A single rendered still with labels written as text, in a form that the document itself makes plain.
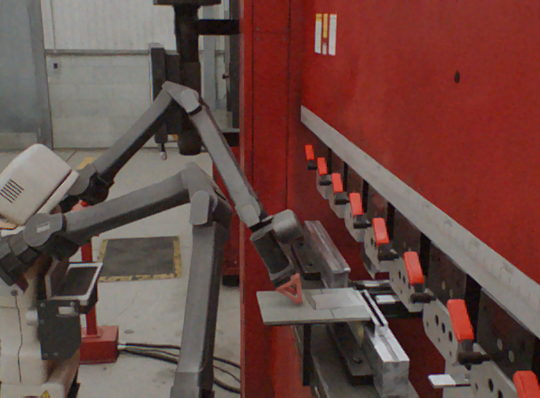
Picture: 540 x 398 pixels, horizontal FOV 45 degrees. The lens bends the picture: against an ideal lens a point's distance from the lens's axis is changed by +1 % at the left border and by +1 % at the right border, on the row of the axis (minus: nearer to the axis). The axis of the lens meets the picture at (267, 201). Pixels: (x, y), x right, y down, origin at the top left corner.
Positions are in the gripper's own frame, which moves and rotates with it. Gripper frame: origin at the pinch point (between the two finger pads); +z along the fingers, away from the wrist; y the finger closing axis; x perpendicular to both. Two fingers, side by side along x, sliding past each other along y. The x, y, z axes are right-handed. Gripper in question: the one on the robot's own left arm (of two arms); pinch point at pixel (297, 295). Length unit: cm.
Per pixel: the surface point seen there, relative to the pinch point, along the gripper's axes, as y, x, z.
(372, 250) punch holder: -18.2, -21.2, -9.0
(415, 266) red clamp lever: -52, -24, -18
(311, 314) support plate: -6.9, -1.2, 3.1
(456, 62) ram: -55, -43, -46
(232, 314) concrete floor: 206, 54, 85
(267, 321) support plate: -9.7, 8.5, -2.4
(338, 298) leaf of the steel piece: 1.0, -8.9, 7.1
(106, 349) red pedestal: 156, 109, 46
